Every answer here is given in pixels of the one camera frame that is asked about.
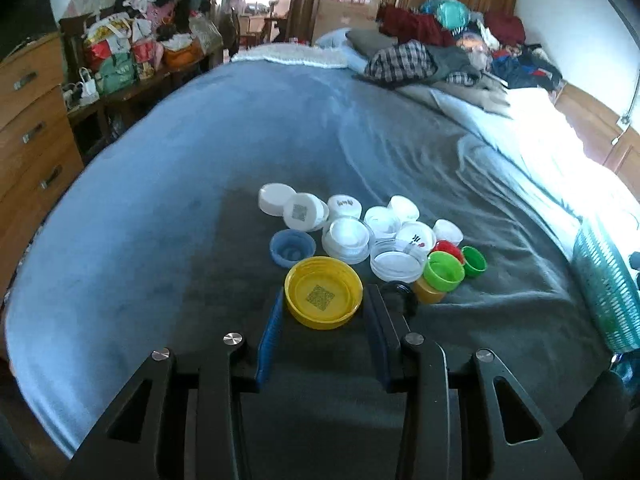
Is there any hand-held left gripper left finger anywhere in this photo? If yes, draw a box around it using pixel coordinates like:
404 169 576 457
60 287 286 480

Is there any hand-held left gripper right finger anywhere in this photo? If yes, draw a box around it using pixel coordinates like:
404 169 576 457
364 284 583 480

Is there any black bottle cap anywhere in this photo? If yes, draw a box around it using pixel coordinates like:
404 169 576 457
381 281 418 317

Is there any orange bottle cap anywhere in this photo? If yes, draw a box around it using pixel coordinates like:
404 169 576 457
413 277 447 304

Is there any large yellow lid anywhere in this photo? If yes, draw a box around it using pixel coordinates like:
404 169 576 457
285 256 364 330

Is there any clear plastic lid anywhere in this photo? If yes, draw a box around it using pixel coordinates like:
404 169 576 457
370 239 426 282

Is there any blue bottle cap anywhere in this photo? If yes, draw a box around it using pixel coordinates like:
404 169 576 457
270 229 317 267

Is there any light green bottle cap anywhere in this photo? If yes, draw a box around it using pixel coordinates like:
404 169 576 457
423 251 466 292

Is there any red bottle cap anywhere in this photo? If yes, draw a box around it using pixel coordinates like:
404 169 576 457
431 240 465 263

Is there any dark green bottle cap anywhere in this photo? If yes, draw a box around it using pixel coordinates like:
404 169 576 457
461 246 488 278

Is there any pile of white bottle caps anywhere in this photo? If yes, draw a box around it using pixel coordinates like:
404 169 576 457
258 182 464 265

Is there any teal plastic basket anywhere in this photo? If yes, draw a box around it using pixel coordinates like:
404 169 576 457
571 220 640 353

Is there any white bed sheet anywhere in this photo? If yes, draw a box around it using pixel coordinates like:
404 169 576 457
430 85 640 261

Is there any plaid shirt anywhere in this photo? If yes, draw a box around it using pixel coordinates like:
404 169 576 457
364 42 481 86

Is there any dark wooden side table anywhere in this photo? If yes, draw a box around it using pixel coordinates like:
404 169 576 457
60 15 226 161

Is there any dark grey garment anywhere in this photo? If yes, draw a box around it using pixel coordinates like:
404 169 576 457
425 45 483 83

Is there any cream knitted towel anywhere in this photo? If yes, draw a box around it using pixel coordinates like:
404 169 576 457
230 42 351 68

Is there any wooden headboard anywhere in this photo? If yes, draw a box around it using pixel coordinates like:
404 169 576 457
552 82 640 186

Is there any dark red cloth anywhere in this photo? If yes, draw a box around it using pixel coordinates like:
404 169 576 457
377 5 456 48

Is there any heap of colourful clothes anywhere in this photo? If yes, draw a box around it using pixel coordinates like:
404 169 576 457
450 10 563 92

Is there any small white bag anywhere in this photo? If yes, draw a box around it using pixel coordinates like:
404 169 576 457
77 67 101 106

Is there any wooden dresser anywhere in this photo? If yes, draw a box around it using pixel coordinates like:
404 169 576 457
0 32 85 296

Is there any pile of shopping bags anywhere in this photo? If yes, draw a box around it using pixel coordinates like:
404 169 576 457
82 10 223 96

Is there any teal round bag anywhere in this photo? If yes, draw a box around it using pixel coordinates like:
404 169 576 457
420 0 471 31

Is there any cardboard box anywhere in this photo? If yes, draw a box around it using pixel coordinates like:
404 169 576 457
312 0 386 46

